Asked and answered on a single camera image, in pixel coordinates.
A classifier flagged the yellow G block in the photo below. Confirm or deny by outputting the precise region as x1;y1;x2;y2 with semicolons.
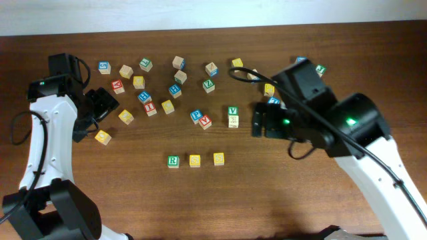
133;76;145;89

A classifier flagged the blue h block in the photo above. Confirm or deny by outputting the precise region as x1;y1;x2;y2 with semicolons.
137;91;152;104
169;84;182;99

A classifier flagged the blue P block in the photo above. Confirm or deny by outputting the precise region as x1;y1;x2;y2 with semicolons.
189;109;203;124

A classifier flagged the blue X block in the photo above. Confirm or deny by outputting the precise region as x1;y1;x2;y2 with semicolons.
295;56;306;63

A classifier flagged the green R block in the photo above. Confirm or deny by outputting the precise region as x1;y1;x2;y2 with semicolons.
167;155;179;168

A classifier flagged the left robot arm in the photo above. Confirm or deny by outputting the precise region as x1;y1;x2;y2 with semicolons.
1;53;132;239

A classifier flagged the wooden block blue side right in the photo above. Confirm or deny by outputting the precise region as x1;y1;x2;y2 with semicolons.
247;73;260;83

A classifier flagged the blue H block centre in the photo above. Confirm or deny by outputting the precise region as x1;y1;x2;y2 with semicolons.
169;84;182;99

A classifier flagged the blue S block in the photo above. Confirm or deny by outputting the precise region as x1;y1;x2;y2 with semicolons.
98;61;111;75

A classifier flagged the plain white picture block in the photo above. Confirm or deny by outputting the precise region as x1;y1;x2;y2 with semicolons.
228;115;239;128

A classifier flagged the red A block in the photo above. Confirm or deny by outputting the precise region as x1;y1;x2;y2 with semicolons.
111;79;125;94

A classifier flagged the wooden block green side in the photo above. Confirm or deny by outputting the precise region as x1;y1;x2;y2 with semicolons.
174;70;187;85

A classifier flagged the yellow o block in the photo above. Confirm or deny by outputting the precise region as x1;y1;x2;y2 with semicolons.
95;130;111;145
119;109;134;125

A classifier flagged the plain wooden block yellow side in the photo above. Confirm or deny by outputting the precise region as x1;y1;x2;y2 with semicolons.
119;65;133;79

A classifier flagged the yellow S block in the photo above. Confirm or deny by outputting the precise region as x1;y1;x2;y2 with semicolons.
213;153;225;166
189;155;201;167

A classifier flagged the yellow O block lower left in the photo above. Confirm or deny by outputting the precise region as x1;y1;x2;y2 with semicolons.
95;130;111;145

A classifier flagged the red V block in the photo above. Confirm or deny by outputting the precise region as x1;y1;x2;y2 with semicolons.
198;115;212;130

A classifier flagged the green J block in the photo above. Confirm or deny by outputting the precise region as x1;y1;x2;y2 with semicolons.
316;65;326;77

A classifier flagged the red I block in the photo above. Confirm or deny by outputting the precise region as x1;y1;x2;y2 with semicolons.
144;102;157;117

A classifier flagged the green Z block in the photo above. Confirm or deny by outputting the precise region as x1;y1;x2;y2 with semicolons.
202;79;216;93

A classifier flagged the yellow C block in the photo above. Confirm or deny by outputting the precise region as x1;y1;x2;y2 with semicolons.
161;100;175;115

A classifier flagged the blue T block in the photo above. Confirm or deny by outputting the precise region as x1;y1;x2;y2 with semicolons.
268;97;281;104

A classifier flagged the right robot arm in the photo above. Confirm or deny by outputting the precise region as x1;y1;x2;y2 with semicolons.
252;59;426;239

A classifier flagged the green V block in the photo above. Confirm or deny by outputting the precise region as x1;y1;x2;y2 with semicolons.
228;106;239;117

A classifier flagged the yellow block top centre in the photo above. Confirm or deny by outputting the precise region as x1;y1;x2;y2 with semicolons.
232;58;244;68

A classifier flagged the blue H block left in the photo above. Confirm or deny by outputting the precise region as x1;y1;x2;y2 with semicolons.
137;91;152;104

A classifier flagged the green L block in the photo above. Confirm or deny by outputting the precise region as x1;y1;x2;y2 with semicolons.
139;57;153;72

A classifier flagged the yellow block right upper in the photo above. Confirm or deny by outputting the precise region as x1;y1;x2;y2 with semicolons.
264;83;275;97

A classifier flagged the wooden picture block blue side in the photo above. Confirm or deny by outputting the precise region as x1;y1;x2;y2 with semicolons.
205;62;218;77

